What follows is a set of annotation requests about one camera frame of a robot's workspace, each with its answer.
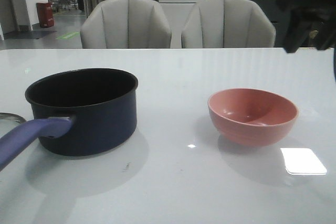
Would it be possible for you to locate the left grey upholstered chair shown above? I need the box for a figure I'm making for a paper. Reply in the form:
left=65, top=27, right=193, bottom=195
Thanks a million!
left=80, top=0, right=172, bottom=49

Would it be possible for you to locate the right grey upholstered chair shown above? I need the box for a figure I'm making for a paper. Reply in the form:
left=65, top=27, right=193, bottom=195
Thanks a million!
left=181, top=0, right=276, bottom=48

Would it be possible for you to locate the grey upholstered chair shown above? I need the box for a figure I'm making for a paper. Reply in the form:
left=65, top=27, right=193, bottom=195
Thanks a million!
left=181, top=0, right=276, bottom=48
left=80, top=0, right=172, bottom=49

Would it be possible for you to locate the dark blue saucepan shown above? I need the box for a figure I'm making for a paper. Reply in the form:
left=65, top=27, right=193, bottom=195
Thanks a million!
left=1, top=68, right=138, bottom=168

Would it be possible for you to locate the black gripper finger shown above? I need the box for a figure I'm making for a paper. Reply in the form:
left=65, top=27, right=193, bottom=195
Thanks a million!
left=314, top=19, right=335, bottom=50
left=283, top=8, right=318, bottom=53

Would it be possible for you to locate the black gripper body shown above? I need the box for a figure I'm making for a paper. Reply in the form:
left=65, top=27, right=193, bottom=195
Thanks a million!
left=276, top=0, right=335, bottom=25

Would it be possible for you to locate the pink plastic bowl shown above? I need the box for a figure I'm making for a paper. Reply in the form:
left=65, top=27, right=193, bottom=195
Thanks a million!
left=208, top=88, right=299, bottom=146

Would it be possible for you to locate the red bin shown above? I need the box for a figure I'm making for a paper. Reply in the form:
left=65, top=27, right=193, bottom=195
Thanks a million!
left=36, top=2, right=55, bottom=28

